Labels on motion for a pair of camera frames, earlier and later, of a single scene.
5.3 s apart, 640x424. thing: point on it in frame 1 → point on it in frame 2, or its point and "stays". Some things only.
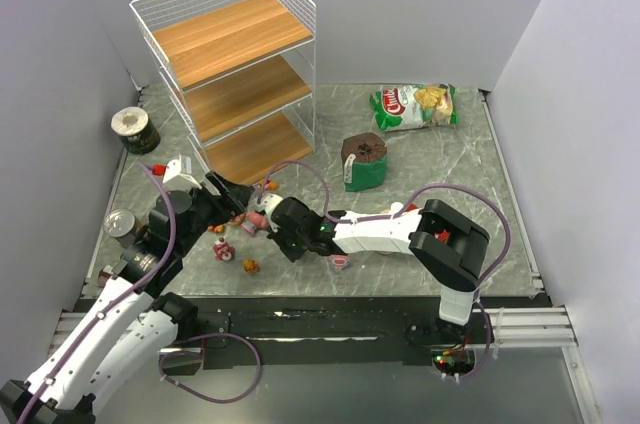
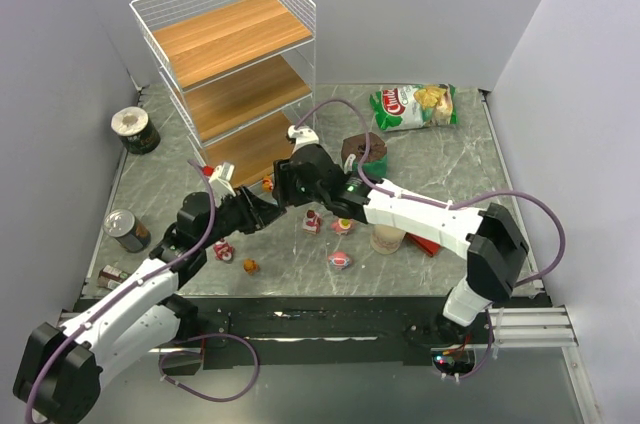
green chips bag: (411, 106) stays
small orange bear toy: (250, 266) stays
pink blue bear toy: (338, 261) stays
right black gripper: (279, 217) → (281, 183)
